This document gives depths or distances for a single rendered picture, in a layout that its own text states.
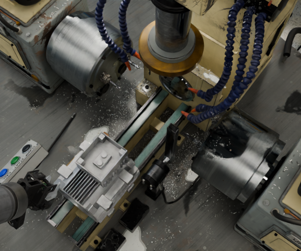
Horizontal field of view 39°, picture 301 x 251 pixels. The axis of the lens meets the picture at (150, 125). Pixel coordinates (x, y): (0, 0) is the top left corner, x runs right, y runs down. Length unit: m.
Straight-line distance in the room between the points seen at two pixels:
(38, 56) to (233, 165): 0.76
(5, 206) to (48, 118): 0.74
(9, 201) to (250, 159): 0.66
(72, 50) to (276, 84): 0.84
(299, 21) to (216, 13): 1.23
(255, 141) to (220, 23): 0.37
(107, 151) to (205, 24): 0.50
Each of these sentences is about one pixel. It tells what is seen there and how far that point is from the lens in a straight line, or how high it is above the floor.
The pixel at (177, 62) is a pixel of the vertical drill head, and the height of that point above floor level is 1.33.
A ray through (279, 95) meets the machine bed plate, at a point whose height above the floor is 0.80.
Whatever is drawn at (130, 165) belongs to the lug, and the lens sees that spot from 1.30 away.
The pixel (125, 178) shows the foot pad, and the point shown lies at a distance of 1.30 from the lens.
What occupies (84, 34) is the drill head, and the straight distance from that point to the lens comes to 1.43.
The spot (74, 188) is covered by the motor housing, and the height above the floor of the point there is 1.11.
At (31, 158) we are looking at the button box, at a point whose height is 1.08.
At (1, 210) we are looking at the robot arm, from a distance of 1.02.
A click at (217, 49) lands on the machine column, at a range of 1.42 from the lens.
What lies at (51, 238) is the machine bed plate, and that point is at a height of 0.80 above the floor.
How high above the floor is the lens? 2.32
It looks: 67 degrees down
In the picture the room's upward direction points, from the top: straight up
